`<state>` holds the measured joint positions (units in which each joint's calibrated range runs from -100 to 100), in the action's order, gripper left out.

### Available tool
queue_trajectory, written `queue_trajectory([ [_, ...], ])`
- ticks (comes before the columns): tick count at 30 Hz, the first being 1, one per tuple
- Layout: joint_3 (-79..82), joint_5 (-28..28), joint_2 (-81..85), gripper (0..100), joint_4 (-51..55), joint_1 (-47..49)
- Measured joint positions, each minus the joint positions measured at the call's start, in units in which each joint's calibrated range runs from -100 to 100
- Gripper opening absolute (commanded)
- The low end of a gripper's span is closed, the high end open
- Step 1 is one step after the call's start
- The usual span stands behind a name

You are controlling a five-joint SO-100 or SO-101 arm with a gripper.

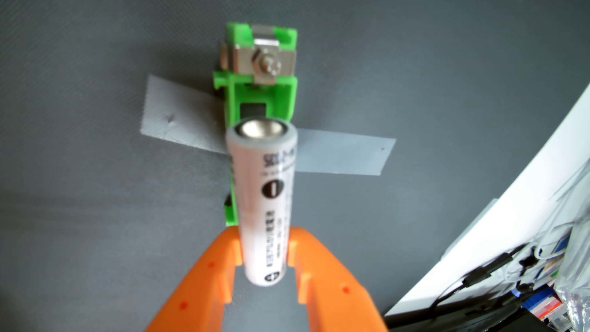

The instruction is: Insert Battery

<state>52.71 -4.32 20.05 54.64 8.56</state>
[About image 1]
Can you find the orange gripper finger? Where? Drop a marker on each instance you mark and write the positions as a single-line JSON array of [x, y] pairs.
[[332, 290], [203, 290]]

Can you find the grey tape strip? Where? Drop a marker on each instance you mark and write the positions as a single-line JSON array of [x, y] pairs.
[[341, 152]]

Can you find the green battery holder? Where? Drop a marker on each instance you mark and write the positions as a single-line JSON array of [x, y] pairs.
[[258, 94]]

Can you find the clear plastic bag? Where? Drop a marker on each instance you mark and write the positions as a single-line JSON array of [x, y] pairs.
[[578, 267]]

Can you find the white AA battery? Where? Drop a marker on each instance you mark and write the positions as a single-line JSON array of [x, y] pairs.
[[262, 207]]

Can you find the dark grey mat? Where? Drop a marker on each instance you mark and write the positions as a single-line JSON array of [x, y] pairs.
[[92, 207]]

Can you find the black plug with blue light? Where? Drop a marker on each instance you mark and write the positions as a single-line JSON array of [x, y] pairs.
[[523, 289]]

